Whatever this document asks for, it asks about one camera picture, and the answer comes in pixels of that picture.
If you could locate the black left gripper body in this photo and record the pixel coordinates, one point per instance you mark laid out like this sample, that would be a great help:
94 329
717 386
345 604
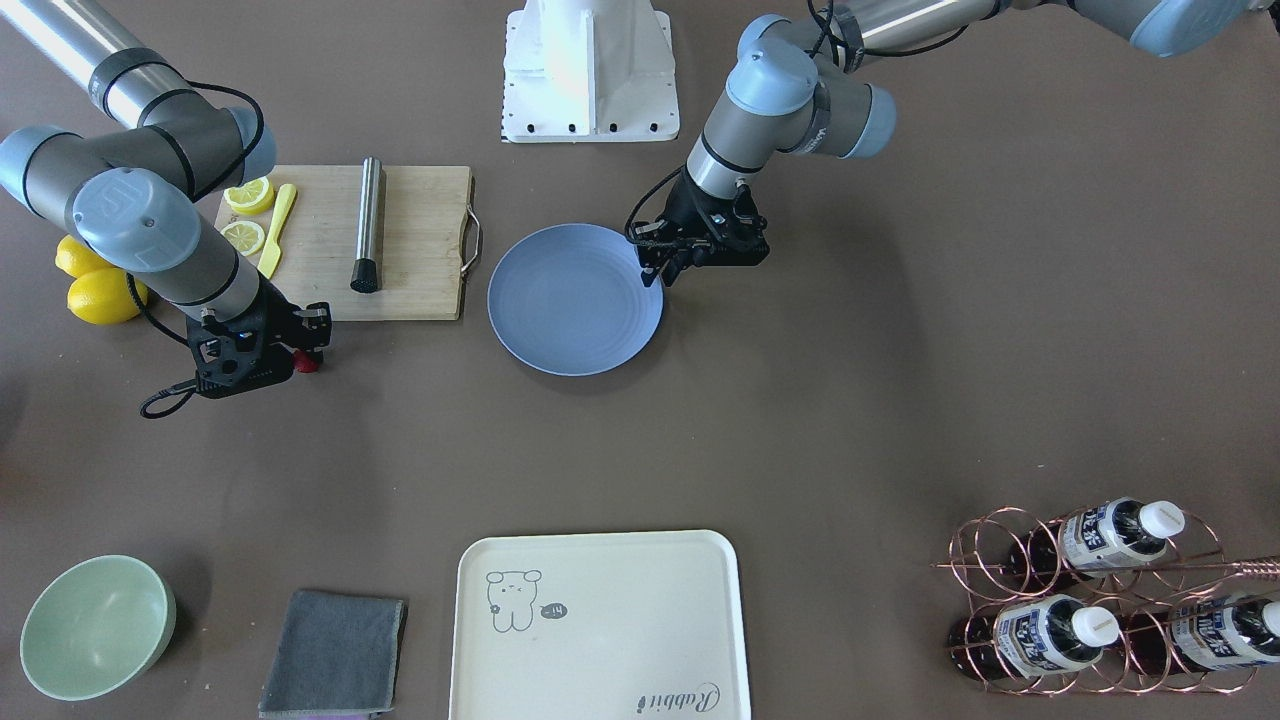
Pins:
689 212

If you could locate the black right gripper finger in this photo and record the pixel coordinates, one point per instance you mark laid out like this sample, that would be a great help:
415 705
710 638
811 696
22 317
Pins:
314 326
317 349

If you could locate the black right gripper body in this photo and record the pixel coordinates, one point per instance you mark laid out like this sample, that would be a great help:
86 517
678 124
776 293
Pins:
283 327

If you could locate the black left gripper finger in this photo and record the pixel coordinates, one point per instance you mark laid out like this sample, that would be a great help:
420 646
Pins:
665 268
655 236

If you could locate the blue round plate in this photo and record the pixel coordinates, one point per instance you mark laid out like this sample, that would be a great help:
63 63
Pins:
569 300

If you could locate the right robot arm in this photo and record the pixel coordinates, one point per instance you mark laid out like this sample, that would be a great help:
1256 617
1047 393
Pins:
131 196

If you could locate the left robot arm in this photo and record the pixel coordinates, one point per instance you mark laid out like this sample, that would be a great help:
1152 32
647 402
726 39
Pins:
791 91

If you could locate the yellow plastic knife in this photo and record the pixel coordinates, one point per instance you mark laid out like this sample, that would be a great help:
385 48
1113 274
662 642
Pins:
271 252

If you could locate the steel muddler black tip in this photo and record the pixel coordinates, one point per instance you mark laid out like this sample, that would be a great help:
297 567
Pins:
365 274

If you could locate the lemon slice lower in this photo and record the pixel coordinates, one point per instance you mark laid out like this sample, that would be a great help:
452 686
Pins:
245 236

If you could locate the lemon slice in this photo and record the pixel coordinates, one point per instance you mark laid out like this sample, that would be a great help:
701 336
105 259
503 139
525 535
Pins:
245 236
252 198

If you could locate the lemon slice upper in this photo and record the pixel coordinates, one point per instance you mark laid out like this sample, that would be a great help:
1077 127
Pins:
252 198

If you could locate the wooden cutting board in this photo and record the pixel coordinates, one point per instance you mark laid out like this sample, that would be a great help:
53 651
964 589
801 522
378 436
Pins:
424 217

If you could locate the yellow lemon far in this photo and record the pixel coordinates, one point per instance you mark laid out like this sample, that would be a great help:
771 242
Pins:
102 297

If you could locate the yellow lemon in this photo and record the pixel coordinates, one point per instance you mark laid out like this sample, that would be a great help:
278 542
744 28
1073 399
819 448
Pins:
102 297
77 259

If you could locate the yellow lemon near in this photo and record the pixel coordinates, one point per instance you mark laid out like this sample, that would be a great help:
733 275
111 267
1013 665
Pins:
77 259

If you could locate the grey folded cloth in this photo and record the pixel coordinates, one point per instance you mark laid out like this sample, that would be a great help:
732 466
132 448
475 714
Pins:
337 656

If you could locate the green bowl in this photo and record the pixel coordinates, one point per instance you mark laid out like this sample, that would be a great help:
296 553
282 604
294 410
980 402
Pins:
96 628

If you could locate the cream rabbit tray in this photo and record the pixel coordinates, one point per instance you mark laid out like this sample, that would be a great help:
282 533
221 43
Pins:
635 625

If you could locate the dark tea bottle middle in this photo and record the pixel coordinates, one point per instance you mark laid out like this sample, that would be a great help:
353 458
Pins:
1118 534

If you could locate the dark tea bottle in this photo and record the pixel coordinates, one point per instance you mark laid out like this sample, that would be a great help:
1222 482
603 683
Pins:
1227 633
1118 534
1027 640

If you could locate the dark tea bottle front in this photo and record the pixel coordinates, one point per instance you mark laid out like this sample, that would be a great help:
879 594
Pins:
1027 640

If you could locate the dark tea bottle back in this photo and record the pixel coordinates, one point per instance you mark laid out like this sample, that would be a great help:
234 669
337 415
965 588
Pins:
1227 633

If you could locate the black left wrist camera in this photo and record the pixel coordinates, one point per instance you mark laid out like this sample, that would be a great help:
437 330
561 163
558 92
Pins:
734 230

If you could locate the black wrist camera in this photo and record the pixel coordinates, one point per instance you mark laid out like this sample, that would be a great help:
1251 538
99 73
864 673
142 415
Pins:
734 230
226 366

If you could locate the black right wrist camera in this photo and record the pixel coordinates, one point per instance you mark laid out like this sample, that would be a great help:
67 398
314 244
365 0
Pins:
226 366

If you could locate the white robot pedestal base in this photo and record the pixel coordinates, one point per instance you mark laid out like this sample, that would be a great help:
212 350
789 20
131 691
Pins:
589 72

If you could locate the copper wire bottle rack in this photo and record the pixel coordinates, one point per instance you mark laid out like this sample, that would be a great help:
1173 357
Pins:
1195 570

